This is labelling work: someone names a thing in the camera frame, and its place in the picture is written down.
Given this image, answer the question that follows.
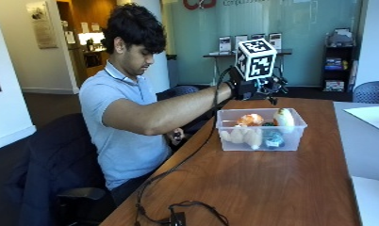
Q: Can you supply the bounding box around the white cube with black markers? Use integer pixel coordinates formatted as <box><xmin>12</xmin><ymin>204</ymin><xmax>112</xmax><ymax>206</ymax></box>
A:
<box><xmin>234</xmin><ymin>38</ymin><xmax>279</xmax><ymax>82</ymax></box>

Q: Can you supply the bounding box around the white and orange toy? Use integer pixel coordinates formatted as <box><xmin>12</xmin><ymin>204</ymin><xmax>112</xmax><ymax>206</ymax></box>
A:
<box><xmin>273</xmin><ymin>107</ymin><xmax>297</xmax><ymax>129</ymax></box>

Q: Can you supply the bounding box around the orange soft toy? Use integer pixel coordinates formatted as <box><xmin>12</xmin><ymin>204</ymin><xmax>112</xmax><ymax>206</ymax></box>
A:
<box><xmin>237</xmin><ymin>113</ymin><xmax>266</xmax><ymax>128</ymax></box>

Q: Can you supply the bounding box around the narrow side table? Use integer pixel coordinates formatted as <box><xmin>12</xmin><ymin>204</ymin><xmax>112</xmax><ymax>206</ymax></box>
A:
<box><xmin>202</xmin><ymin>48</ymin><xmax>294</xmax><ymax>87</ymax></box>

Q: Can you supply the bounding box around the clear plastic bin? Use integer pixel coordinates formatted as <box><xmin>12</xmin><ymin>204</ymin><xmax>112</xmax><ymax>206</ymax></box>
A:
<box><xmin>215</xmin><ymin>107</ymin><xmax>309</xmax><ymax>153</ymax></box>

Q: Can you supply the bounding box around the blue toy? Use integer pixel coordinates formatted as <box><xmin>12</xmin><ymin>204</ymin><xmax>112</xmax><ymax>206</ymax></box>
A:
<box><xmin>263</xmin><ymin>129</ymin><xmax>287</xmax><ymax>149</ymax></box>

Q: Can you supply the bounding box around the cream soft toy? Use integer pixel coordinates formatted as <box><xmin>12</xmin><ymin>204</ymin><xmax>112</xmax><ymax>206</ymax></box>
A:
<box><xmin>219</xmin><ymin>123</ymin><xmax>265</xmax><ymax>151</ymax></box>

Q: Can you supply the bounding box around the black shelf unit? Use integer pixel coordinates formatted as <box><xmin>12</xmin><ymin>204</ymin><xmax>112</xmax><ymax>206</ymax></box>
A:
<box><xmin>321</xmin><ymin>27</ymin><xmax>359</xmax><ymax>93</ymax></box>

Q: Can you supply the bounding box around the dark blue mesh chair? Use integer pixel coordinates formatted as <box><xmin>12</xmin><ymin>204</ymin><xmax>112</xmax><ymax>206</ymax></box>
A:
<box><xmin>156</xmin><ymin>85</ymin><xmax>200</xmax><ymax>102</ymax></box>
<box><xmin>351</xmin><ymin>80</ymin><xmax>379</xmax><ymax>105</ymax></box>

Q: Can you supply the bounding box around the white paper sheet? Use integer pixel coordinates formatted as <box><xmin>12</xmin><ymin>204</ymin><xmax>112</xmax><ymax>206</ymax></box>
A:
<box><xmin>343</xmin><ymin>105</ymin><xmax>379</xmax><ymax>132</ymax></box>

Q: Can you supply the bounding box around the person in light blue shirt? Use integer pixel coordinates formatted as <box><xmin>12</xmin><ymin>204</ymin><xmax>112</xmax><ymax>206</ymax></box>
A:
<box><xmin>78</xmin><ymin>3</ymin><xmax>234</xmax><ymax>206</ymax></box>

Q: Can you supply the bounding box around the small black box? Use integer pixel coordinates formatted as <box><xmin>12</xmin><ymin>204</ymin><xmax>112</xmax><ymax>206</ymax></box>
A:
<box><xmin>168</xmin><ymin>211</ymin><xmax>187</xmax><ymax>226</ymax></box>

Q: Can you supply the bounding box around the black office chair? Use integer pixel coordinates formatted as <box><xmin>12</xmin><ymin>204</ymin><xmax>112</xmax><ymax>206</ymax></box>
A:
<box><xmin>3</xmin><ymin>112</ymin><xmax>116</xmax><ymax>226</ymax></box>

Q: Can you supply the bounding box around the black cable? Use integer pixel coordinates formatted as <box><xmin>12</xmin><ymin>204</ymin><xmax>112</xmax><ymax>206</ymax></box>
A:
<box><xmin>132</xmin><ymin>66</ymin><xmax>234</xmax><ymax>226</ymax></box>

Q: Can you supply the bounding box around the framed wall plaque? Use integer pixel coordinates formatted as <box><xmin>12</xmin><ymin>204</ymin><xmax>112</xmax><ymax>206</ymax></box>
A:
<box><xmin>26</xmin><ymin>0</ymin><xmax>59</xmax><ymax>50</ymax></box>

